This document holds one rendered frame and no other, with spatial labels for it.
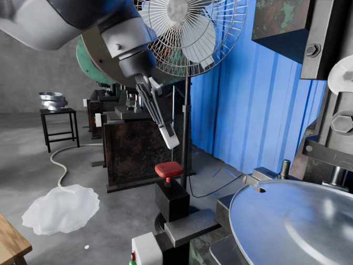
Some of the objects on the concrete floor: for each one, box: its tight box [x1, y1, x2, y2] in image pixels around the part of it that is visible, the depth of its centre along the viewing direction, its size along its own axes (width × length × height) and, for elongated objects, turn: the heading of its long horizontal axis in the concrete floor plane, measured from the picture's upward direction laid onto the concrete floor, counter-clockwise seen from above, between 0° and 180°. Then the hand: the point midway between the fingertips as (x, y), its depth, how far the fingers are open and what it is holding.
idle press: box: [76, 36, 139, 140], centre depth 341 cm, size 153×99×174 cm, turn 114°
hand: (169, 134), depth 47 cm, fingers closed
